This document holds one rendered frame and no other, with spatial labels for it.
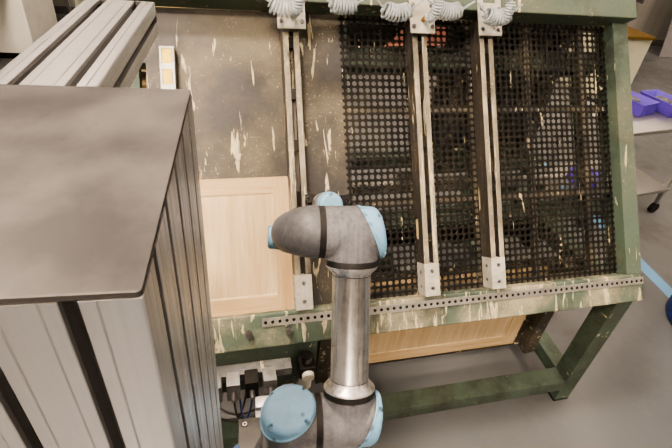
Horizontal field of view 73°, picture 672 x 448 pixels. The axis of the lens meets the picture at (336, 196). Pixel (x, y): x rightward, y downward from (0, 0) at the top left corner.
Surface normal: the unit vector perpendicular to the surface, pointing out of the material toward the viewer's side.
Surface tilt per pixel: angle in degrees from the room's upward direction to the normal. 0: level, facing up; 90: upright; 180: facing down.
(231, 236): 54
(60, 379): 90
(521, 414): 0
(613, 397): 0
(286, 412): 7
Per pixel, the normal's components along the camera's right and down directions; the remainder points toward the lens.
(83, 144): 0.10, -0.82
